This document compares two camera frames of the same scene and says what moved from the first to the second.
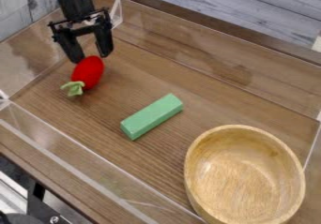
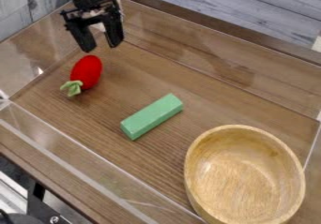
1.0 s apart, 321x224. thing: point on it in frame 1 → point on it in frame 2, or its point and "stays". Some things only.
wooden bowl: [244, 175] stays
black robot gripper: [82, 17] → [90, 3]
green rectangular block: [151, 116] stays
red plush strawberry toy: [87, 73] stays
